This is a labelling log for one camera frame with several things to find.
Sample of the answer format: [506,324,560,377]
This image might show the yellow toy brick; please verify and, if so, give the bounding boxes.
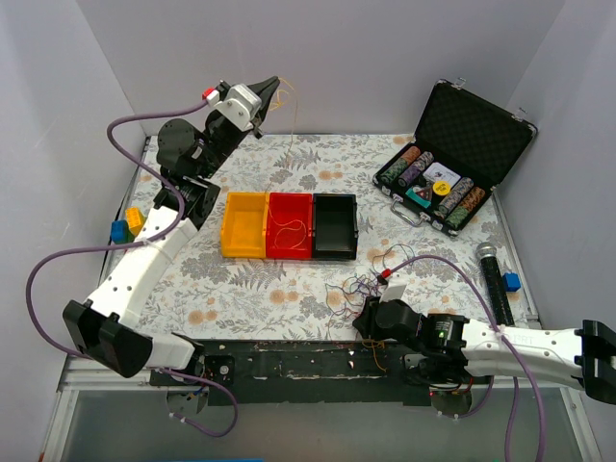
[125,207,146,237]

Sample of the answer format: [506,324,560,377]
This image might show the floral table mat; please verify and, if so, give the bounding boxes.
[137,135,520,341]

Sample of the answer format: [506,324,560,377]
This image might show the black plastic bin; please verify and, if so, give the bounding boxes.
[312,193,359,261]

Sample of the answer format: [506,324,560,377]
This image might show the black microphone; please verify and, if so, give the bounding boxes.
[475,242,515,326]

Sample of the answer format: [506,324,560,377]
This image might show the blue toy brick left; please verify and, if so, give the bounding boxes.
[110,220,132,244]

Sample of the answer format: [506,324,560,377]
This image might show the yellow dealer chip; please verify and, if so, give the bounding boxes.
[432,181,451,196]

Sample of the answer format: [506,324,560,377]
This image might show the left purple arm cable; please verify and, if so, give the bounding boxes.
[24,98,240,438]

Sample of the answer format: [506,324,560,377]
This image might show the black poker chip case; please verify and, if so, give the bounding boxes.
[372,80,537,238]

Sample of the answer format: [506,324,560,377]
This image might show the coloured wire bundle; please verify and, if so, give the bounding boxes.
[322,244,415,372]

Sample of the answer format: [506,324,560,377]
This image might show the yellow plastic bin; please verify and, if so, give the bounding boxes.
[220,192,270,259]

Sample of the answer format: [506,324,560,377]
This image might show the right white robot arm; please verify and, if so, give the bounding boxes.
[352,297,615,404]

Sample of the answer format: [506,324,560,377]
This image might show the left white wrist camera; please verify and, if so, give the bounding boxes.
[202,81,263,132]

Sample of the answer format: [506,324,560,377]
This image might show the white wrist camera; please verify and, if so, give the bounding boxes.
[379,269,407,303]
[202,81,263,132]

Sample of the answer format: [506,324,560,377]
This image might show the blue toy block right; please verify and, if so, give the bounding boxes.
[502,272,522,293]

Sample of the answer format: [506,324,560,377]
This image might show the green toy brick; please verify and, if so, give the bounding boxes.
[124,230,135,244]

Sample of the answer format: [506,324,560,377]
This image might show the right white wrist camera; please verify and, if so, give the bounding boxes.
[379,269,407,303]

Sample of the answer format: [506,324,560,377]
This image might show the red plastic bin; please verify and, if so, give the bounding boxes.
[266,192,313,260]

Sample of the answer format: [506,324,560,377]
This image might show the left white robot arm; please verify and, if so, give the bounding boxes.
[63,76,280,385]

